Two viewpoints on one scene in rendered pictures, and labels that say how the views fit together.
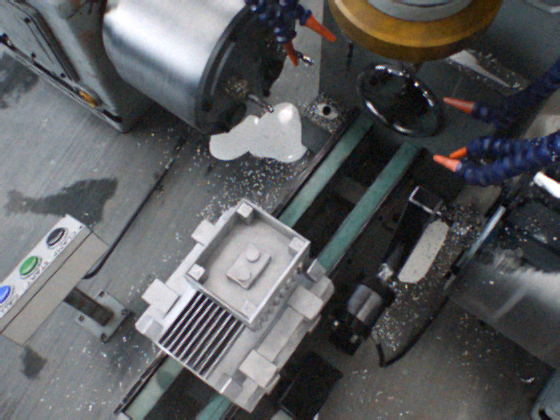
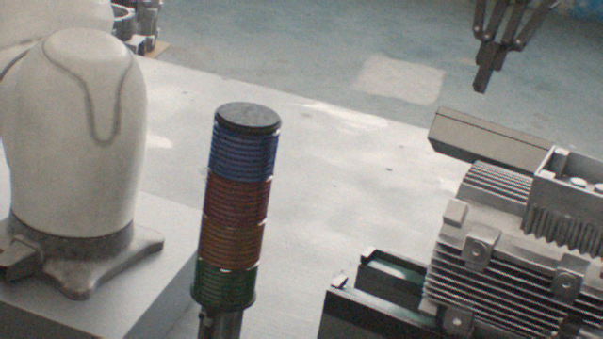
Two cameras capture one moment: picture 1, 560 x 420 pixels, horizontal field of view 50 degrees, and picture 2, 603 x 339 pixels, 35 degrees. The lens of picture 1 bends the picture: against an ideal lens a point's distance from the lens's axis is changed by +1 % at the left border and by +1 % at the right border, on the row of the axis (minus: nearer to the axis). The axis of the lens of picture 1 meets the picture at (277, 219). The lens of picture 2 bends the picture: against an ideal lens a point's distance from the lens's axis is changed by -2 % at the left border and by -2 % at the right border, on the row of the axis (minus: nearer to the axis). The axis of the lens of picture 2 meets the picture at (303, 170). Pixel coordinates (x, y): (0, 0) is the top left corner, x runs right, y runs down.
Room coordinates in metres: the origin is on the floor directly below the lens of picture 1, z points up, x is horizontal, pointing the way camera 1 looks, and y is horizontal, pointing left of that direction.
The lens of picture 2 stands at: (-0.41, -0.77, 1.55)
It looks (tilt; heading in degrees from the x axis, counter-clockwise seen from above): 25 degrees down; 71
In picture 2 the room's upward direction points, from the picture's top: 10 degrees clockwise
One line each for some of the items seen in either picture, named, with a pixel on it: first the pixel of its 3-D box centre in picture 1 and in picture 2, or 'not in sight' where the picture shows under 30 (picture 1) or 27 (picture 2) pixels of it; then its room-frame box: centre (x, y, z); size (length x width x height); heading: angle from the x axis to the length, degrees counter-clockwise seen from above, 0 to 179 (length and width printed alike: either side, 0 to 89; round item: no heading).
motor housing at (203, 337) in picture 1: (237, 308); (531, 266); (0.18, 0.07, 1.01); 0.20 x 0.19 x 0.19; 139
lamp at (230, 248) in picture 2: not in sight; (231, 233); (-0.20, 0.00, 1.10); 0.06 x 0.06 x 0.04
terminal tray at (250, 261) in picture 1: (249, 266); (587, 204); (0.21, 0.04, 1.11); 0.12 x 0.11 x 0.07; 139
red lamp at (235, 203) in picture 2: not in sight; (237, 189); (-0.20, 0.00, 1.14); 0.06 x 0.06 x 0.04
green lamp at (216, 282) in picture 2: not in sight; (225, 273); (-0.20, 0.00, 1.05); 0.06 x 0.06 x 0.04
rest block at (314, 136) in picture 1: (325, 126); not in sight; (0.53, -0.10, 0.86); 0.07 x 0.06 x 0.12; 48
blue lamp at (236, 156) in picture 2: not in sight; (244, 145); (-0.20, 0.00, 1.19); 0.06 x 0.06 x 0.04
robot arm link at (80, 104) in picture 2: not in sight; (77, 122); (-0.32, 0.32, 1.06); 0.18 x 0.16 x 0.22; 106
